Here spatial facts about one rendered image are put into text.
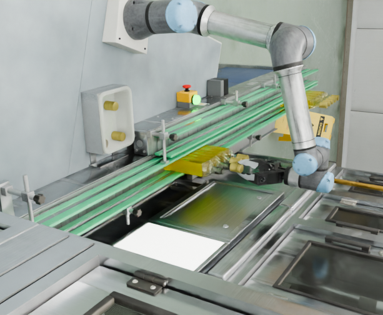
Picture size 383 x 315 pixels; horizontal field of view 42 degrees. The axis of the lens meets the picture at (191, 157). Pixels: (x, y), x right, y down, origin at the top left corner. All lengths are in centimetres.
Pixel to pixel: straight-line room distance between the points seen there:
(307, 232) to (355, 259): 22
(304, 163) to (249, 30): 51
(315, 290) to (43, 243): 84
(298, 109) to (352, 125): 629
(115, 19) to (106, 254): 111
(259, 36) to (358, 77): 600
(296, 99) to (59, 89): 78
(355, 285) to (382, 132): 634
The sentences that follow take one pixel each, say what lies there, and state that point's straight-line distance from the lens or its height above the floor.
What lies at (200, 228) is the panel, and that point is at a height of 119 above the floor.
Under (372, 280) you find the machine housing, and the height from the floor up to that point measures 176.
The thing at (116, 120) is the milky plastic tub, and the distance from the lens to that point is 191.
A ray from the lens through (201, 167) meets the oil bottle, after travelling 190.
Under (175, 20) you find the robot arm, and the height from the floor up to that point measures 101.
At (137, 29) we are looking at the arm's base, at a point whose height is 85.
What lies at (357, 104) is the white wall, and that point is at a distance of 781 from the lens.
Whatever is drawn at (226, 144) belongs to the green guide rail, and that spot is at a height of 94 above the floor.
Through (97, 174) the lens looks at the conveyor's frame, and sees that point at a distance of 177.
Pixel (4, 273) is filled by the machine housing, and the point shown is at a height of 133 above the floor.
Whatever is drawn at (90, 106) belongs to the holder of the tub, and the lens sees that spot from 177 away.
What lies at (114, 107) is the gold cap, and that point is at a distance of 183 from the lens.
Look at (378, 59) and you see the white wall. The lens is 764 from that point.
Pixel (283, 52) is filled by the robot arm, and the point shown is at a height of 140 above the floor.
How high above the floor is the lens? 199
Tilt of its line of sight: 30 degrees down
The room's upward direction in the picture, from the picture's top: 100 degrees clockwise
